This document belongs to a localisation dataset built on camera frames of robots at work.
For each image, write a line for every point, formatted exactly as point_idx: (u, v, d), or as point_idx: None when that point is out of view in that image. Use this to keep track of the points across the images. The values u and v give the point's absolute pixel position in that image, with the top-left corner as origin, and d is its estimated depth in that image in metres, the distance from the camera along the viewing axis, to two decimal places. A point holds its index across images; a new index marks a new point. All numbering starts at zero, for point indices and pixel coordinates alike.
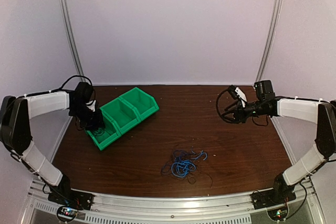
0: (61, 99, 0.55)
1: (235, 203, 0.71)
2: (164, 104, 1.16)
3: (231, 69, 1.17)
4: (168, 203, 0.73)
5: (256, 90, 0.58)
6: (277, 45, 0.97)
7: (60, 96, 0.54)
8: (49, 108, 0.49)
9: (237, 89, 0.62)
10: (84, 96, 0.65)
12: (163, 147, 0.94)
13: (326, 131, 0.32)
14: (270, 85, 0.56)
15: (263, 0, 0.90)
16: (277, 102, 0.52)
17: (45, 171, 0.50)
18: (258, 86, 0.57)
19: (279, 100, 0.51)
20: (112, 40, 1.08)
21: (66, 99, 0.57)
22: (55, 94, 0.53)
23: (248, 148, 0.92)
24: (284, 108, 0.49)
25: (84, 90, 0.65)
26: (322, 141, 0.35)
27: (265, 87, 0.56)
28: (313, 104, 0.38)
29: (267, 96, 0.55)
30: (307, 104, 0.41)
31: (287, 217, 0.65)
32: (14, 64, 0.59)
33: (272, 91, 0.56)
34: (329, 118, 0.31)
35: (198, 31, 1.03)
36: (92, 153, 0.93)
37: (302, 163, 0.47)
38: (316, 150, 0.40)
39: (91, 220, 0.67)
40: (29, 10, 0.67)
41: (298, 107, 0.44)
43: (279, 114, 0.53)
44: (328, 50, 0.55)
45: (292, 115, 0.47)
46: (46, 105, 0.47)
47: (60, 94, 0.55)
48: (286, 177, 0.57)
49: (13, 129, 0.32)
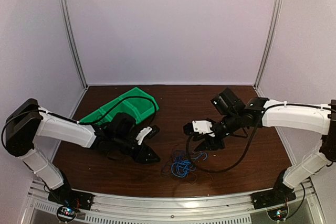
0: (85, 137, 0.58)
1: (235, 203, 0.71)
2: (165, 104, 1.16)
3: (231, 70, 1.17)
4: (168, 203, 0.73)
5: (218, 106, 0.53)
6: (276, 45, 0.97)
7: (84, 133, 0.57)
8: (67, 138, 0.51)
9: (193, 123, 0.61)
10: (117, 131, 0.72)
12: (163, 146, 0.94)
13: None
14: (229, 94, 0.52)
15: None
16: (264, 114, 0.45)
17: (45, 172, 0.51)
18: (217, 103, 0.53)
19: (266, 112, 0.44)
20: (112, 39, 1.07)
21: (89, 140, 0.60)
22: (82, 129, 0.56)
23: (247, 147, 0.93)
24: (274, 118, 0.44)
25: (119, 125, 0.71)
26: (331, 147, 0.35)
27: (227, 100, 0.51)
28: (319, 116, 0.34)
29: (234, 107, 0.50)
30: (308, 114, 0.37)
31: (287, 217, 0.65)
32: (14, 63, 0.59)
33: (233, 98, 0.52)
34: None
35: (197, 31, 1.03)
36: (92, 153, 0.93)
37: (305, 169, 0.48)
38: (325, 157, 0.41)
39: (91, 220, 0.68)
40: (29, 10, 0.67)
41: (297, 118, 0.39)
43: (264, 125, 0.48)
44: (328, 50, 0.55)
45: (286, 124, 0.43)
46: (64, 135, 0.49)
47: (86, 131, 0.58)
48: (287, 182, 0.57)
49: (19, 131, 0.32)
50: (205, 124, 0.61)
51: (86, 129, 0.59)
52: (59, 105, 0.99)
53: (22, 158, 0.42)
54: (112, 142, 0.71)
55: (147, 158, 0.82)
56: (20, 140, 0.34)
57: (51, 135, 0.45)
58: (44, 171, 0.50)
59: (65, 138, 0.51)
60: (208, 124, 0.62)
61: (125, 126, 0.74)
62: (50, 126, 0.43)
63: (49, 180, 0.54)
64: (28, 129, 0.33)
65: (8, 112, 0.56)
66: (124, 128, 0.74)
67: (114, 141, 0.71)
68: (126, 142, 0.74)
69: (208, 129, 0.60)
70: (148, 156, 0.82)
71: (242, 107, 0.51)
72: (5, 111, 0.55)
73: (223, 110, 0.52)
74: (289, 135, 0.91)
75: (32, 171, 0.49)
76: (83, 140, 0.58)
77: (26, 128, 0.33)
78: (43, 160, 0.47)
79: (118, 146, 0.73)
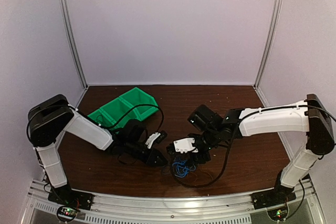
0: (104, 140, 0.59)
1: (235, 203, 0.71)
2: (165, 104, 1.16)
3: (231, 70, 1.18)
4: (168, 202, 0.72)
5: (196, 123, 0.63)
6: (276, 45, 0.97)
7: (104, 136, 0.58)
8: (87, 137, 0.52)
9: (175, 144, 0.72)
10: (130, 136, 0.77)
12: (164, 147, 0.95)
13: (322, 134, 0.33)
14: (205, 111, 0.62)
15: None
16: (240, 124, 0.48)
17: (54, 170, 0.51)
18: (195, 121, 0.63)
19: (241, 123, 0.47)
20: (112, 39, 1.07)
21: (106, 142, 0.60)
22: (103, 131, 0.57)
23: (247, 148, 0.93)
24: (251, 126, 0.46)
25: (131, 131, 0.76)
26: (314, 143, 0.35)
27: (203, 117, 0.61)
28: (297, 115, 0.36)
29: (211, 123, 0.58)
30: (282, 115, 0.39)
31: (287, 217, 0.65)
32: (14, 63, 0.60)
33: (209, 114, 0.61)
34: (323, 125, 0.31)
35: (197, 31, 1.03)
36: (92, 153, 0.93)
37: (299, 167, 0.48)
38: (312, 153, 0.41)
39: (91, 220, 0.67)
40: (29, 9, 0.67)
41: (274, 121, 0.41)
43: (244, 134, 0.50)
44: (328, 50, 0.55)
45: (266, 129, 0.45)
46: (86, 133, 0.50)
47: (106, 135, 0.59)
48: (286, 183, 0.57)
49: (49, 123, 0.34)
50: (186, 143, 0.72)
51: (106, 132, 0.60)
52: None
53: (40, 149, 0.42)
54: (125, 147, 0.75)
55: (156, 162, 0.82)
56: (46, 133, 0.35)
57: (74, 131, 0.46)
58: (54, 168, 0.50)
59: (85, 137, 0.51)
60: (189, 141, 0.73)
61: (137, 132, 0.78)
62: (75, 123, 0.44)
63: (52, 179, 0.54)
64: (58, 121, 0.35)
65: (8, 112, 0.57)
66: (136, 134, 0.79)
67: (126, 145, 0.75)
68: (136, 146, 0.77)
69: (189, 146, 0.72)
70: (157, 158, 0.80)
71: (218, 121, 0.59)
72: (6, 111, 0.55)
73: (201, 126, 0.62)
74: (288, 135, 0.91)
75: (42, 167, 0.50)
76: (101, 142, 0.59)
77: (56, 121, 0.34)
78: (56, 157, 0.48)
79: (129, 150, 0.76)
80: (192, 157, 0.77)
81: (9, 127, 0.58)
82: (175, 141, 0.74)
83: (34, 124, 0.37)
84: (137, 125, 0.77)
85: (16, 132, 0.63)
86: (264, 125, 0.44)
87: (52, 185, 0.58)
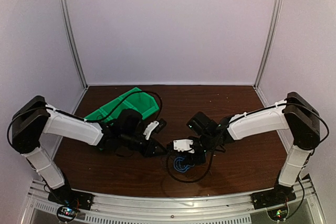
0: (92, 135, 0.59)
1: (236, 203, 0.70)
2: (165, 104, 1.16)
3: (232, 69, 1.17)
4: (168, 202, 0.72)
5: (194, 128, 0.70)
6: (276, 45, 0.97)
7: (91, 130, 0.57)
8: (72, 134, 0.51)
9: (173, 142, 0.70)
10: (124, 127, 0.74)
12: (163, 147, 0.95)
13: (303, 128, 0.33)
14: (202, 118, 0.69)
15: None
16: (228, 128, 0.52)
17: (48, 173, 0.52)
18: (192, 126, 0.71)
19: (229, 127, 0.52)
20: (112, 39, 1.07)
21: (96, 137, 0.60)
22: (89, 127, 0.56)
23: (247, 148, 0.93)
24: (239, 129, 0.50)
25: (125, 122, 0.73)
26: (300, 138, 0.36)
27: (199, 123, 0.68)
28: (275, 114, 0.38)
29: (206, 128, 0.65)
30: (262, 116, 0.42)
31: (287, 217, 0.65)
32: (14, 64, 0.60)
33: (206, 121, 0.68)
34: (301, 119, 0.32)
35: (198, 31, 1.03)
36: (92, 153, 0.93)
37: (292, 165, 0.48)
38: (301, 149, 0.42)
39: (91, 220, 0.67)
40: (29, 9, 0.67)
41: (259, 123, 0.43)
43: (235, 137, 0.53)
44: (328, 50, 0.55)
45: (254, 131, 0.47)
46: (71, 131, 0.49)
47: (93, 129, 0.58)
48: (283, 182, 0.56)
49: (25, 129, 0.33)
50: (184, 142, 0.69)
51: (94, 127, 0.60)
52: (59, 105, 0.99)
53: (27, 154, 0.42)
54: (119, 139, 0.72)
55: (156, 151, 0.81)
56: (26, 138, 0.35)
57: (57, 131, 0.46)
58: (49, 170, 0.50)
59: (70, 135, 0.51)
60: (187, 142, 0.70)
61: (132, 122, 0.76)
62: (56, 123, 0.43)
63: (50, 180, 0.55)
64: (34, 126, 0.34)
65: (8, 111, 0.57)
66: (131, 125, 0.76)
67: (121, 137, 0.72)
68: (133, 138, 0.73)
69: (186, 146, 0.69)
70: (155, 149, 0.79)
71: (214, 126, 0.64)
72: (6, 111, 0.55)
73: (198, 131, 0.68)
74: (288, 136, 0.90)
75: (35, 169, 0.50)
76: (90, 138, 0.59)
77: (33, 126, 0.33)
78: (46, 159, 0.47)
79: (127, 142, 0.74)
80: (188, 156, 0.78)
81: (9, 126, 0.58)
82: (173, 140, 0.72)
83: (14, 129, 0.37)
84: (130, 114, 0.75)
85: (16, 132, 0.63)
86: (249, 127, 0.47)
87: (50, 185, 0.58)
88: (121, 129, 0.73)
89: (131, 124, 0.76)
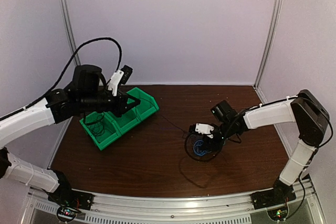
0: (44, 116, 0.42)
1: (235, 203, 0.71)
2: (165, 104, 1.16)
3: (232, 69, 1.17)
4: (168, 203, 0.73)
5: (216, 115, 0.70)
6: (276, 45, 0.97)
7: (38, 114, 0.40)
8: (25, 130, 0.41)
9: (197, 124, 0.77)
10: (82, 90, 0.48)
12: (163, 147, 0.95)
13: (307, 119, 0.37)
14: (225, 106, 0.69)
15: None
16: (243, 116, 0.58)
17: (38, 179, 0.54)
18: (215, 113, 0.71)
19: (244, 115, 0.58)
20: (112, 39, 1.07)
21: (49, 115, 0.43)
22: (30, 112, 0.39)
23: (247, 148, 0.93)
24: (253, 118, 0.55)
25: (81, 82, 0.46)
26: (305, 131, 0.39)
27: (222, 110, 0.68)
28: (285, 105, 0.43)
29: (227, 115, 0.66)
30: (274, 107, 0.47)
31: (287, 217, 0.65)
32: (15, 64, 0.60)
33: (229, 109, 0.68)
34: (304, 110, 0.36)
35: (198, 31, 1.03)
36: (92, 153, 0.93)
37: (296, 161, 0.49)
38: (304, 145, 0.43)
39: (91, 220, 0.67)
40: (30, 12, 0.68)
41: (270, 113, 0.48)
43: (250, 127, 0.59)
44: (328, 50, 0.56)
45: (266, 121, 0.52)
46: (18, 130, 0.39)
47: (37, 112, 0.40)
48: (284, 179, 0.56)
49: None
50: (206, 126, 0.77)
51: (40, 105, 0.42)
52: None
53: (6, 175, 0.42)
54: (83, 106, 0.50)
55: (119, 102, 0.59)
56: None
57: (8, 138, 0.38)
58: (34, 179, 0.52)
59: (23, 131, 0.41)
60: (208, 127, 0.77)
61: (88, 81, 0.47)
62: None
63: (44, 185, 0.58)
64: None
65: (8, 110, 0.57)
66: (89, 84, 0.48)
67: (82, 102, 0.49)
68: (100, 98, 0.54)
69: (207, 129, 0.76)
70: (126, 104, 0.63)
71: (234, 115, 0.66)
72: (6, 111, 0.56)
73: (219, 118, 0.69)
74: (289, 136, 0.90)
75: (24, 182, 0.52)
76: (45, 119, 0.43)
77: None
78: (27, 171, 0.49)
79: (94, 106, 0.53)
80: (206, 140, 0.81)
81: None
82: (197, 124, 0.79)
83: None
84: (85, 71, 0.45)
85: None
86: (262, 116, 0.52)
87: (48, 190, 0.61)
88: (81, 93, 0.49)
89: (91, 84, 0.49)
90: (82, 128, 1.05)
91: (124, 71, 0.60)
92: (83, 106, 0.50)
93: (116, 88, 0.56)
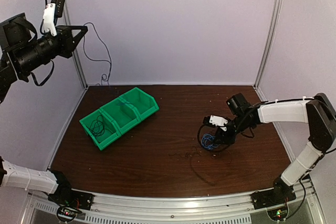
0: None
1: (235, 203, 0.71)
2: (165, 104, 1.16)
3: (231, 69, 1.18)
4: (168, 202, 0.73)
5: (231, 107, 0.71)
6: (276, 45, 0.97)
7: None
8: None
9: (211, 116, 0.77)
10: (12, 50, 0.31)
12: (163, 147, 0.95)
13: (318, 122, 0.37)
14: (240, 98, 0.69)
15: None
16: (258, 109, 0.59)
17: (35, 182, 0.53)
18: (230, 105, 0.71)
19: (259, 108, 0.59)
20: (112, 39, 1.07)
21: None
22: None
23: (247, 148, 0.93)
24: (267, 113, 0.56)
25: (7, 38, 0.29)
26: (315, 133, 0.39)
27: (237, 102, 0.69)
28: (300, 105, 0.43)
29: (241, 107, 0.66)
30: (289, 105, 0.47)
31: (287, 217, 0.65)
32: None
33: (243, 103, 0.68)
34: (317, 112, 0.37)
35: (197, 31, 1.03)
36: (92, 153, 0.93)
37: (300, 162, 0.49)
38: (313, 147, 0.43)
39: (91, 220, 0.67)
40: (32, 13, 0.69)
41: (284, 109, 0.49)
43: (262, 120, 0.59)
44: (328, 50, 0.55)
45: (279, 117, 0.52)
46: None
47: None
48: (285, 178, 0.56)
49: None
50: (220, 118, 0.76)
51: None
52: (59, 105, 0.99)
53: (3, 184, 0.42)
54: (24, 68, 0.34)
55: (67, 40, 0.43)
56: None
57: None
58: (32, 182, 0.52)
59: None
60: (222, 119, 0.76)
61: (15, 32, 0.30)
62: None
63: (43, 187, 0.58)
64: None
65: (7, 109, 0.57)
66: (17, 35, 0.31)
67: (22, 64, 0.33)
68: (41, 48, 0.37)
69: (220, 122, 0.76)
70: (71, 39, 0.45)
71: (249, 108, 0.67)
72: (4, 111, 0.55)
73: (234, 110, 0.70)
74: (289, 135, 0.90)
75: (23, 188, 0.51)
76: None
77: None
78: (24, 176, 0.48)
79: (38, 62, 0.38)
80: (219, 134, 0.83)
81: (6, 126, 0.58)
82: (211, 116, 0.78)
83: None
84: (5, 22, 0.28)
85: (13, 132, 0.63)
86: (275, 112, 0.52)
87: (46, 190, 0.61)
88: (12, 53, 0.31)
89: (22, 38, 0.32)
90: (82, 128, 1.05)
91: (54, 1, 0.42)
92: (25, 69, 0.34)
93: (54, 25, 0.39)
